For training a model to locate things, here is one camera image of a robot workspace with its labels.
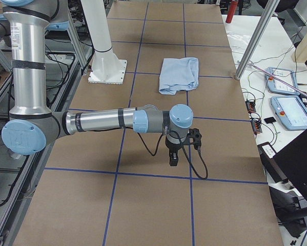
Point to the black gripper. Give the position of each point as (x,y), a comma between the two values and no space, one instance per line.
(172,147)

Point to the light blue button-up shirt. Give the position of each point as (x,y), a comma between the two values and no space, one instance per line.
(178,74)

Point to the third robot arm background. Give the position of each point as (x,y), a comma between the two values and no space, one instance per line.
(5,32)

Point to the small black pad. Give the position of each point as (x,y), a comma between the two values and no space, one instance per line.
(270,120)

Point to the upper blue teach pendant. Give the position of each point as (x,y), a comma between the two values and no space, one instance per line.
(286,75)

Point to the blue teach pendant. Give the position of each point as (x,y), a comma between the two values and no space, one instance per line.
(291,112)
(286,75)

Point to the black laptop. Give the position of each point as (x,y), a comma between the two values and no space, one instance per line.
(290,163)

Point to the lower blue teach pendant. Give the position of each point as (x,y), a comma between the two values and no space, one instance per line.
(291,112)

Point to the clear plastic bag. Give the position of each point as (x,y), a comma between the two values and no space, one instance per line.
(238,42)

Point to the red cylinder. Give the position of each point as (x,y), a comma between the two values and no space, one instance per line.
(231,11)

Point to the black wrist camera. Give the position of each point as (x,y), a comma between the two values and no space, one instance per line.
(195,139)

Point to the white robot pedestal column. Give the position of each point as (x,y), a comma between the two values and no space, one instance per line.
(106,68)

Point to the aluminium frame post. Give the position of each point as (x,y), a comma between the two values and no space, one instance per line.
(257,34)

